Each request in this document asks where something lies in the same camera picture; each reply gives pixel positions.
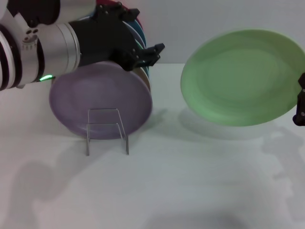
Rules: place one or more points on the beige plate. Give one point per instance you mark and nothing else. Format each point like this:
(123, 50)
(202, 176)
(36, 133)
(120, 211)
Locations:
(145, 80)

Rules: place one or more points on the dark teal blue plate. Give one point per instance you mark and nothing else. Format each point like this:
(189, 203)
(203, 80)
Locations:
(139, 32)

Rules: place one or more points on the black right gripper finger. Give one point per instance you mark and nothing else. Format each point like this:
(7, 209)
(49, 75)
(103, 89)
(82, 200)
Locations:
(300, 105)

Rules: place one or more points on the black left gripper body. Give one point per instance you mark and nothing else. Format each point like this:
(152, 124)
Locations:
(102, 40)

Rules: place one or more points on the crimson red plate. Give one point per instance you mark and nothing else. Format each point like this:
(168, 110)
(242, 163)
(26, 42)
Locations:
(139, 22)

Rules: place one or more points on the lilac plate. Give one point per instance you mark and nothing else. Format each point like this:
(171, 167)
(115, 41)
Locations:
(100, 100)

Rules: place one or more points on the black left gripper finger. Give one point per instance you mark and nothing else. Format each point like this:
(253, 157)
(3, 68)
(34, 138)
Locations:
(128, 13)
(147, 56)

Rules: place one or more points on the light green plate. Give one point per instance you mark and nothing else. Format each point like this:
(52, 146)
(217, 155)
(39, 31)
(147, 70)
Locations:
(238, 78)

